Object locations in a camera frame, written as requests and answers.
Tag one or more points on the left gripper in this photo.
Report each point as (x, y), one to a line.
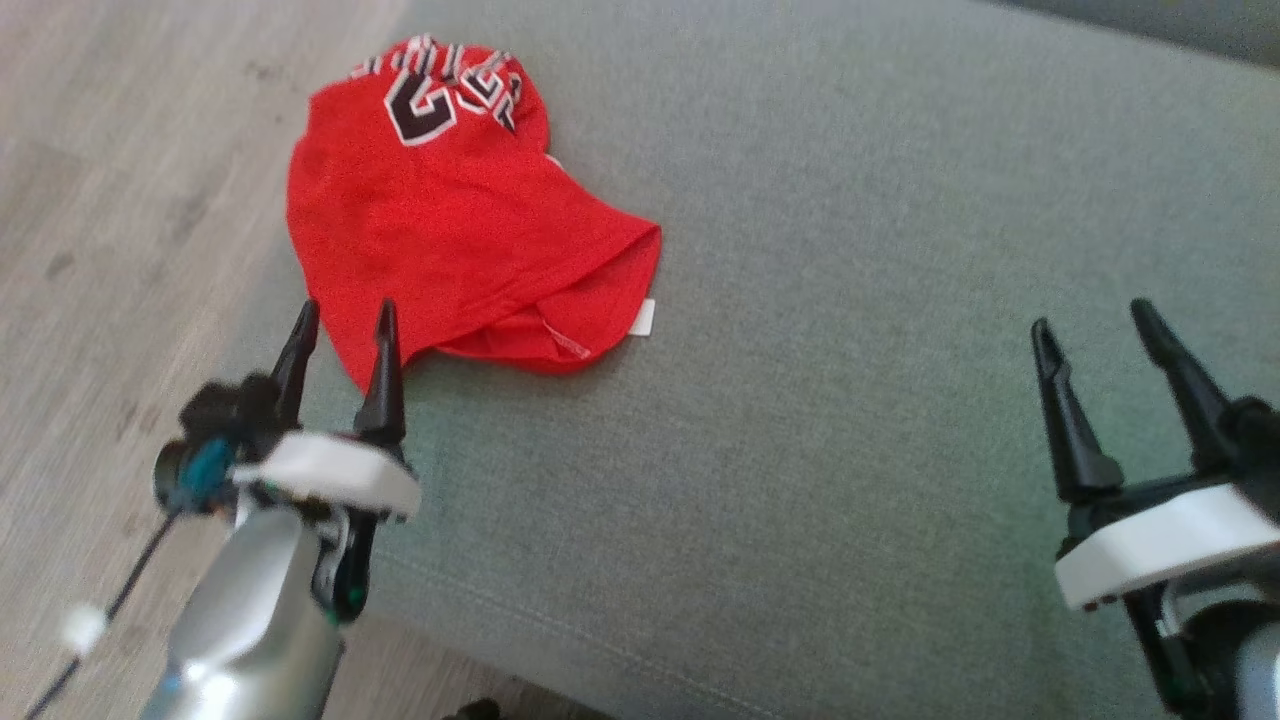
(330, 470)

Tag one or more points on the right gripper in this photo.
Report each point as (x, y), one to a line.
(1170, 545)

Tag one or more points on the red basketball jersey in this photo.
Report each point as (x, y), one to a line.
(440, 230)

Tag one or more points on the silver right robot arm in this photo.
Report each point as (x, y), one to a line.
(1230, 660)

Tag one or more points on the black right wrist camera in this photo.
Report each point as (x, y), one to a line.
(1262, 435)

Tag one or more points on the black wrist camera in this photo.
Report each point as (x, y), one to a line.
(215, 440)
(1262, 435)

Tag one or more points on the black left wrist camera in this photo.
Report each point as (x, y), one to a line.
(215, 440)

